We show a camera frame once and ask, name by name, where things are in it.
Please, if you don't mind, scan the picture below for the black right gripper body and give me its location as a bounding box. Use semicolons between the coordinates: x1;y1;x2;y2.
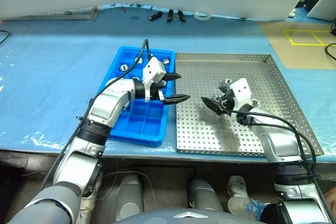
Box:
221;90;237;112

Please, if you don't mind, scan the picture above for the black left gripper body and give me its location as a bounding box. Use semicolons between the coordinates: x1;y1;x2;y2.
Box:
150;79;168;101

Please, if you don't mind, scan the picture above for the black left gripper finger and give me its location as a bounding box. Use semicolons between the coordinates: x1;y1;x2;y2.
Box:
163;72;182;82
159;93;191;106

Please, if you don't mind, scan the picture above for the blue compartment tray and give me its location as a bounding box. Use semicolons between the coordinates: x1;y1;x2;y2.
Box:
101;46;176;148

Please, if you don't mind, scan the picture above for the large perforated metal tray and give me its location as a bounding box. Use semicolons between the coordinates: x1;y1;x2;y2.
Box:
174;52;324;157

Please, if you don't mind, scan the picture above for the white tape roll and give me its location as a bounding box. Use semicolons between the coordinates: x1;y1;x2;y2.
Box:
193;12;212;23

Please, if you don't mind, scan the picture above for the brown cardboard sheet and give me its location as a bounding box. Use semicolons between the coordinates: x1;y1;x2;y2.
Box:
258;21;336;71

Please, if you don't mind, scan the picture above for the white worn shoe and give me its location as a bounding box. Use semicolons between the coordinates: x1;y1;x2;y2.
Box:
226;175;266;216

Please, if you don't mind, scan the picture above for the grey rounded robot leg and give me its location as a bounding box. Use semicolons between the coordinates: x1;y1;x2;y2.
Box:
114;173;145;221
187;177;224;212

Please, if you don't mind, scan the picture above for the blue table cover sheet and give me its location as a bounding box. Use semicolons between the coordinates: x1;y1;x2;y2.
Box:
0;3;336;159

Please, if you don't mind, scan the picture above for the grey robot torso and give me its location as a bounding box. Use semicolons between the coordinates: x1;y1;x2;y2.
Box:
112;208;261;224

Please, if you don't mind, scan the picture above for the long perforated metal tray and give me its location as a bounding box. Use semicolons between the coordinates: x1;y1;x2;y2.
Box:
2;5;101;23

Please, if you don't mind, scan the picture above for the white leaning board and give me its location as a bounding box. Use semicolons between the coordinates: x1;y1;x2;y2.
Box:
307;0;336;23

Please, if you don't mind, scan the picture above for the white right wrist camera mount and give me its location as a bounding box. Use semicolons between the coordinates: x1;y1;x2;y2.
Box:
228;77;253;111

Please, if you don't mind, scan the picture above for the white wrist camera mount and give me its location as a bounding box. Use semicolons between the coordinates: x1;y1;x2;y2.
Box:
142;57;167;103
228;77;253;111

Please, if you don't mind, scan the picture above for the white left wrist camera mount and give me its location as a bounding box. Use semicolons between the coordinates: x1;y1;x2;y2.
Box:
142;57;167;103

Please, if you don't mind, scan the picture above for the black looped table cable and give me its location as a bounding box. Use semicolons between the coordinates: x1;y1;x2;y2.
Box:
324;21;336;61

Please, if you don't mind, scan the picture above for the white wrapped post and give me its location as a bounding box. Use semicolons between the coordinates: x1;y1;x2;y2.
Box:
78;174;103;224

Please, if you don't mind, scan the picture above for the thin black cable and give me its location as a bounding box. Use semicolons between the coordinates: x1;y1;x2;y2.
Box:
0;30;12;47

